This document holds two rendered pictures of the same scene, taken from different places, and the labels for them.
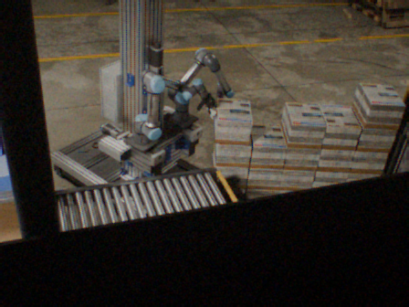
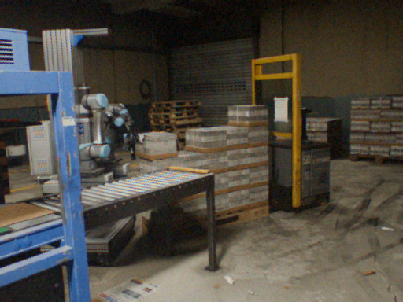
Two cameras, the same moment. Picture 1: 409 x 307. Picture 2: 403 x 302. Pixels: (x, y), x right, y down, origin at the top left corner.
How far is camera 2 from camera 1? 2.09 m
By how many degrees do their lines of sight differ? 37
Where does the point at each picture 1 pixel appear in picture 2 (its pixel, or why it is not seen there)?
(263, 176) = not seen: hidden behind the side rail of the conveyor
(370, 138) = (254, 134)
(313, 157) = (223, 159)
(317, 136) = (222, 139)
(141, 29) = (70, 68)
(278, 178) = not seen: hidden behind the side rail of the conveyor
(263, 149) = (188, 158)
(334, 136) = (232, 137)
